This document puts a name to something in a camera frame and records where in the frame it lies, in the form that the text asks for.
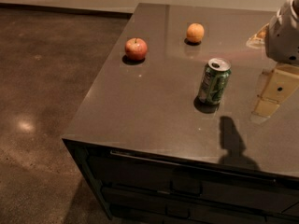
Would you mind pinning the dark cabinet with drawers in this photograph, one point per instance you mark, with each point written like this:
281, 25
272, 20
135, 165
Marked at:
151, 151

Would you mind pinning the green soda can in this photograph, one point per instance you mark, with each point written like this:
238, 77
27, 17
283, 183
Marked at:
214, 81

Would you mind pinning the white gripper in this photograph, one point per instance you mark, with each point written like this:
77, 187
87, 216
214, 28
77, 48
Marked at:
282, 37

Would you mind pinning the orange fruit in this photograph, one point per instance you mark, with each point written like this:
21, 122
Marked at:
195, 33

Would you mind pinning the red apple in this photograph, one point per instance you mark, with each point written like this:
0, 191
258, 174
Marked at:
136, 49

